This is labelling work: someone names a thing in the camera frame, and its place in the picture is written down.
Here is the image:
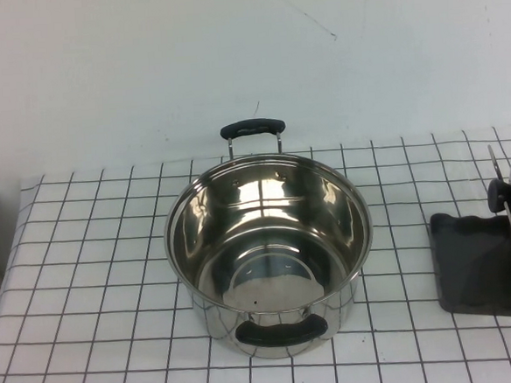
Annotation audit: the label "white wire rack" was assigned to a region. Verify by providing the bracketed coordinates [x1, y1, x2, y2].
[0, 124, 511, 383]

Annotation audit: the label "grey tray lid rack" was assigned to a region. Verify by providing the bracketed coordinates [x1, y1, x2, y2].
[423, 143, 511, 324]

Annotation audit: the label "stainless steel pot black handles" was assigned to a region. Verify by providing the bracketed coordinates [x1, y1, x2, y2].
[156, 109, 384, 367]

